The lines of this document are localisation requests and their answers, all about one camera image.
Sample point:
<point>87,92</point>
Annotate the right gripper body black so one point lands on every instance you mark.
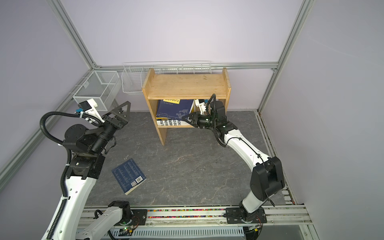
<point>206,122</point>

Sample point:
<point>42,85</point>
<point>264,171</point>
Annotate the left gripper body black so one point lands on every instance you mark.
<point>109,128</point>

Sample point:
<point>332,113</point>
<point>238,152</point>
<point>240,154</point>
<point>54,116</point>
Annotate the white book black lettering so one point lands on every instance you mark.
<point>171,122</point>

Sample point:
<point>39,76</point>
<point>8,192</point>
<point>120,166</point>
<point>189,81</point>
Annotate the dark blue book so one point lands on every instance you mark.
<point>129,176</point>
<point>174,109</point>

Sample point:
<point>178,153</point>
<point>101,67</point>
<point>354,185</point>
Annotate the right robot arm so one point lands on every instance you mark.
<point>267,172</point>

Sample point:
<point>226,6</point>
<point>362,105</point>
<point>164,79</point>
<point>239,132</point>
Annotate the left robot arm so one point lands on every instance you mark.
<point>86,154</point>

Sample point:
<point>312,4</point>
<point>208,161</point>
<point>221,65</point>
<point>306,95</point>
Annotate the white mesh box basket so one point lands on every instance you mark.
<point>102,86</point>

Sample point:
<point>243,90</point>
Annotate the wooden two-tier bookshelf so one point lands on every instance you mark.
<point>184,86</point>

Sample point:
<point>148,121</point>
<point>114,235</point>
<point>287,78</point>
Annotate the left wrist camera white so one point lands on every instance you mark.
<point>89,107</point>

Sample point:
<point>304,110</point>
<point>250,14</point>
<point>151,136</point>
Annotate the white wire rack basket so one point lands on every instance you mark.
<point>135,73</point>

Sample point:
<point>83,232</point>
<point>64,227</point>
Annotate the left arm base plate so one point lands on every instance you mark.
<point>134,217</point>

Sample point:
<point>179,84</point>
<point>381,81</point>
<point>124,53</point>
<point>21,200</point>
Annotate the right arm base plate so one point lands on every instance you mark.
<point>239,215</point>

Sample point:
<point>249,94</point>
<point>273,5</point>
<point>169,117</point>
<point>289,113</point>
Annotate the white slotted cable duct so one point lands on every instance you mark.
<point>175,233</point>

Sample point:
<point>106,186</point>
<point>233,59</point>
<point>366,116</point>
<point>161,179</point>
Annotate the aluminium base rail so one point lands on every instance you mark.
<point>216,216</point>

